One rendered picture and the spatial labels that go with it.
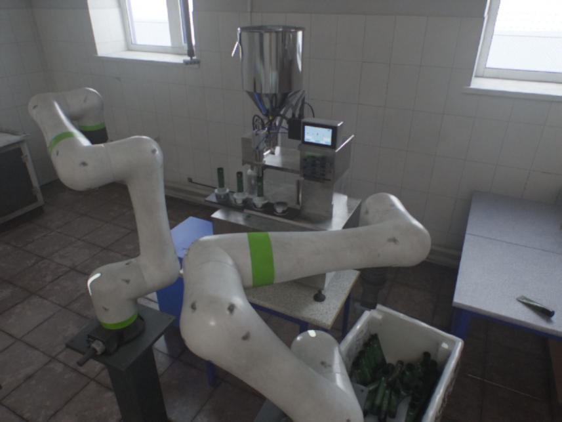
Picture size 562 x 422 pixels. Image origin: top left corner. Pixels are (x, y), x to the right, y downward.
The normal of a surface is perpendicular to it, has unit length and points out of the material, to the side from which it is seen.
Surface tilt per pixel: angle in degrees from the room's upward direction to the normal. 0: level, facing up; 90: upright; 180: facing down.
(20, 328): 0
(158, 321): 0
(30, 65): 90
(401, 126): 90
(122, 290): 88
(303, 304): 0
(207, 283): 11
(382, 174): 90
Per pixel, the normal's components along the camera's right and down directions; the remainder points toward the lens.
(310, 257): 0.24, 0.05
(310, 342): -0.07, -0.88
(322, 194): -0.45, 0.43
